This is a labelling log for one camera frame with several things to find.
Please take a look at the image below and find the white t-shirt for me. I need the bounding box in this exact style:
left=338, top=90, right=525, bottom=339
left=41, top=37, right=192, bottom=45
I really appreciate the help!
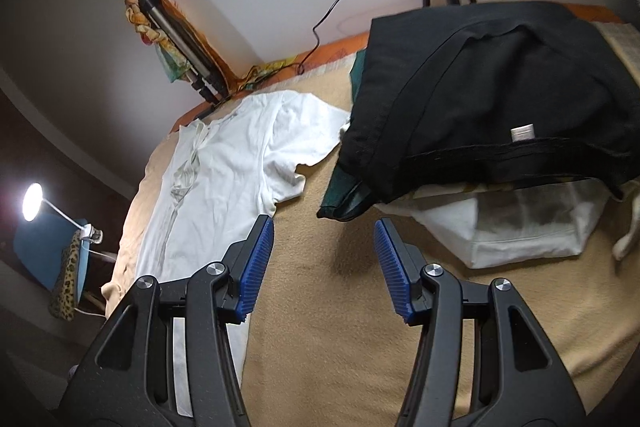
left=130, top=89, right=352, bottom=417

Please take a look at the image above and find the folded tripod with scarf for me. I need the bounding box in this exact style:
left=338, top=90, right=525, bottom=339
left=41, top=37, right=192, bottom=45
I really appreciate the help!
left=125, top=0, right=239, bottom=107

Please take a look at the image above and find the black folded garment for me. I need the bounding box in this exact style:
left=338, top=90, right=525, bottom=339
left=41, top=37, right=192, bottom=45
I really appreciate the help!
left=337, top=1, right=639, bottom=202

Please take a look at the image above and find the tan blanket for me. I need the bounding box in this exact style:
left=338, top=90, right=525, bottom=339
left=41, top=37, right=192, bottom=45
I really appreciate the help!
left=98, top=26, right=640, bottom=427

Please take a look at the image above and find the leopard print cloth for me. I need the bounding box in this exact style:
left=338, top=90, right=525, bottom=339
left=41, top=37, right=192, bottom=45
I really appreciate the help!
left=49, top=230, right=80, bottom=322

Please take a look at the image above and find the white clip desk lamp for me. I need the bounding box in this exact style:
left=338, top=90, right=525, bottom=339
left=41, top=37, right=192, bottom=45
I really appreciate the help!
left=21, top=182, right=104, bottom=244

